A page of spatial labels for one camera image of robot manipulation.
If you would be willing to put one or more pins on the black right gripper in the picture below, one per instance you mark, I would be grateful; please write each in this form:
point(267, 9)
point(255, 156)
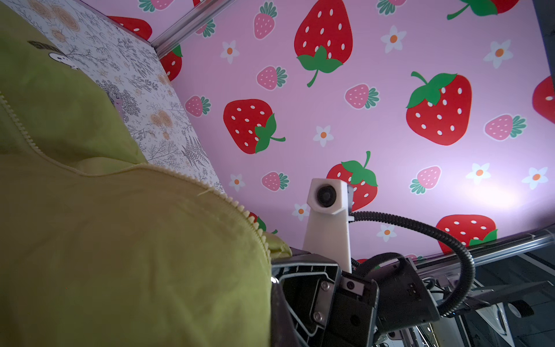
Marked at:
point(315, 303)

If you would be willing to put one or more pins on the green zip jacket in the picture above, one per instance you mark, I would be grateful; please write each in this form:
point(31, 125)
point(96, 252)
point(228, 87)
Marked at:
point(101, 248)

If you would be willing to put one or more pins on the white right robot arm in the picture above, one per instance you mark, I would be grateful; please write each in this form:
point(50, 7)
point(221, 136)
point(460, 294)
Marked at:
point(466, 297)

